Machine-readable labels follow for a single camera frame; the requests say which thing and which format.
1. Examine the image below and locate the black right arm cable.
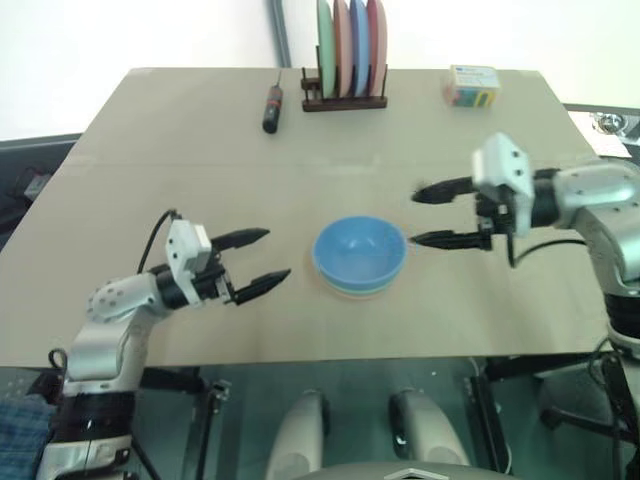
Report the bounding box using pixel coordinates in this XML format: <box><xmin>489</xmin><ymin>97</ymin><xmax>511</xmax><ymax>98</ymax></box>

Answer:
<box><xmin>505</xmin><ymin>232</ymin><xmax>587</xmax><ymax>270</ymax></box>

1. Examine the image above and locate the grey metal pole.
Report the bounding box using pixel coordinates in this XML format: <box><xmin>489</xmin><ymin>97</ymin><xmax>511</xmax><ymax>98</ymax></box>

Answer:
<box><xmin>271</xmin><ymin>0</ymin><xmax>293</xmax><ymax>69</ymax></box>

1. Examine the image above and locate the small grey box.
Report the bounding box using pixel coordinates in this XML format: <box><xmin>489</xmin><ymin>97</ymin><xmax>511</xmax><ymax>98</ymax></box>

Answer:
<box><xmin>23</xmin><ymin>167</ymin><xmax>52</xmax><ymax>199</ymax></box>

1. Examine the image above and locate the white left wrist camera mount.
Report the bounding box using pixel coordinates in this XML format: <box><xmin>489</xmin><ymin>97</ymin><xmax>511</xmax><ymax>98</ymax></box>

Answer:
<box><xmin>165</xmin><ymin>218</ymin><xmax>214</xmax><ymax>306</ymax></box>

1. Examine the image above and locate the blue plate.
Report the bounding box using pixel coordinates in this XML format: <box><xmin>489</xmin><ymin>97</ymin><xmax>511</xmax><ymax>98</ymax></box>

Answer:
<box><xmin>348</xmin><ymin>0</ymin><xmax>372</xmax><ymax>97</ymax></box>

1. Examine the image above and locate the grey robot torso edge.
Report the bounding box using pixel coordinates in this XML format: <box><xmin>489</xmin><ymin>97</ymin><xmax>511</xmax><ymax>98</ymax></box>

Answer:
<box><xmin>317</xmin><ymin>461</ymin><xmax>484</xmax><ymax>480</ymax></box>

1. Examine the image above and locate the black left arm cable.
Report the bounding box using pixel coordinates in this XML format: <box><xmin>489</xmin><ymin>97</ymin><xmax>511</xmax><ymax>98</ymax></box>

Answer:
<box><xmin>136</xmin><ymin>208</ymin><xmax>182</xmax><ymax>275</ymax></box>

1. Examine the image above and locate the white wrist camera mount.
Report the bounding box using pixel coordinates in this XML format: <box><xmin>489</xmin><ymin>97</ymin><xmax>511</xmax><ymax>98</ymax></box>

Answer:
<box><xmin>471</xmin><ymin>131</ymin><xmax>536</xmax><ymax>239</ymax></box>
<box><xmin>165</xmin><ymin>218</ymin><xmax>214</xmax><ymax>306</ymax></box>

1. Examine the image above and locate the dark wooden plate rack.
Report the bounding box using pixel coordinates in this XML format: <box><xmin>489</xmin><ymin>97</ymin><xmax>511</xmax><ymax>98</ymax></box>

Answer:
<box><xmin>300</xmin><ymin>46</ymin><xmax>389</xmax><ymax>113</ymax></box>

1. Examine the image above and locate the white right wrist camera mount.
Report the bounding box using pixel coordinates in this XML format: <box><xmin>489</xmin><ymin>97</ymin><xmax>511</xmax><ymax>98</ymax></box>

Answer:
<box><xmin>471</xmin><ymin>131</ymin><xmax>536</xmax><ymax>239</ymax></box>

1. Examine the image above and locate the grey rounded robot leg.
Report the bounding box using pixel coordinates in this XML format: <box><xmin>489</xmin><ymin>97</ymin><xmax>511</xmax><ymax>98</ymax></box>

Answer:
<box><xmin>263</xmin><ymin>388</ymin><xmax>330</xmax><ymax>480</ymax></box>
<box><xmin>388</xmin><ymin>388</ymin><xmax>472</xmax><ymax>480</ymax></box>

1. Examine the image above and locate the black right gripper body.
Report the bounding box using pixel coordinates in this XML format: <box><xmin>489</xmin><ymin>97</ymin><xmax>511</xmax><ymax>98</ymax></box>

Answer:
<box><xmin>474</xmin><ymin>185</ymin><xmax>517</xmax><ymax>252</ymax></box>

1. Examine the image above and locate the shiny metal object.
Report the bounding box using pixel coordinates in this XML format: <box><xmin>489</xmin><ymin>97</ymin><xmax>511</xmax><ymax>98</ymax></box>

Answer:
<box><xmin>588</xmin><ymin>111</ymin><xmax>640</xmax><ymax>140</ymax></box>

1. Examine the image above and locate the blue bowl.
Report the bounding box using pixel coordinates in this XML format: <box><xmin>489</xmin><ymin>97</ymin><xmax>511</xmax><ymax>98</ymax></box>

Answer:
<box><xmin>312</xmin><ymin>214</ymin><xmax>409</xmax><ymax>291</ymax></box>

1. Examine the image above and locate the salmon pink plate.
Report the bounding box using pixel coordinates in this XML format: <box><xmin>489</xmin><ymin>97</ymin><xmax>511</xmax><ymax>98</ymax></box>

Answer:
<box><xmin>332</xmin><ymin>0</ymin><xmax>354</xmax><ymax>98</ymax></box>

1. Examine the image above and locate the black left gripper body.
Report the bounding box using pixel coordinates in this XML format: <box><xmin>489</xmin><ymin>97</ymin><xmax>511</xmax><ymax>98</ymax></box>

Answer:
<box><xmin>191</xmin><ymin>249</ymin><xmax>239</xmax><ymax>306</ymax></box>

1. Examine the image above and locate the black red screwdriver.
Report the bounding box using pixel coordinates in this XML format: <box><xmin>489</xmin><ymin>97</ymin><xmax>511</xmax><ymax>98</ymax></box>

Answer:
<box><xmin>261</xmin><ymin>69</ymin><xmax>286</xmax><ymax>135</ymax></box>

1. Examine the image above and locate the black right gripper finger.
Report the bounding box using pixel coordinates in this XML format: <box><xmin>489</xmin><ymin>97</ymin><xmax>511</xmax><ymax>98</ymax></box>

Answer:
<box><xmin>407</xmin><ymin>229</ymin><xmax>482</xmax><ymax>252</ymax></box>
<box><xmin>411</xmin><ymin>175</ymin><xmax>477</xmax><ymax>206</ymax></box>

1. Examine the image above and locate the clear box of coloured items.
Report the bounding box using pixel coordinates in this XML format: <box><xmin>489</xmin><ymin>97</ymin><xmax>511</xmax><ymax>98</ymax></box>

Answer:
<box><xmin>444</xmin><ymin>64</ymin><xmax>502</xmax><ymax>109</ymax></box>

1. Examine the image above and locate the white paper sheet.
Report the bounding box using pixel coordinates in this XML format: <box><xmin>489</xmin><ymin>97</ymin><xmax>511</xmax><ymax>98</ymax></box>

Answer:
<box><xmin>568</xmin><ymin>110</ymin><xmax>632</xmax><ymax>160</ymax></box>

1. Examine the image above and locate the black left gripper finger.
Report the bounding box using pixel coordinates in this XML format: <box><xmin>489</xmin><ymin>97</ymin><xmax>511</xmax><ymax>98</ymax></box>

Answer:
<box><xmin>211</xmin><ymin>227</ymin><xmax>272</xmax><ymax>253</ymax></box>
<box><xmin>233</xmin><ymin>268</ymin><xmax>293</xmax><ymax>307</ymax></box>

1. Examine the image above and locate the green plate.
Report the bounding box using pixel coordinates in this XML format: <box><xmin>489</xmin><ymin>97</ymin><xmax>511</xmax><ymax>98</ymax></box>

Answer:
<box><xmin>315</xmin><ymin>0</ymin><xmax>338</xmax><ymax>99</ymax></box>

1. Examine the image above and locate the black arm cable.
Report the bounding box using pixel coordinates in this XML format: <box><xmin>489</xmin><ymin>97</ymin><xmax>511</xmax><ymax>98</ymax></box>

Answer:
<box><xmin>136</xmin><ymin>208</ymin><xmax>182</xmax><ymax>275</ymax></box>
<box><xmin>505</xmin><ymin>232</ymin><xmax>587</xmax><ymax>270</ymax></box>

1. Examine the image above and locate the blue cloth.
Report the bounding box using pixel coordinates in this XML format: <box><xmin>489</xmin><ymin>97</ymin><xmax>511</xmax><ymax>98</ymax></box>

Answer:
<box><xmin>0</xmin><ymin>393</ymin><xmax>57</xmax><ymax>480</ymax></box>

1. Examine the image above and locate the red plate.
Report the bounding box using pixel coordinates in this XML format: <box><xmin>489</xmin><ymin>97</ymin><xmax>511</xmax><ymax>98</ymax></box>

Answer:
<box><xmin>365</xmin><ymin>0</ymin><xmax>389</xmax><ymax>96</ymax></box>

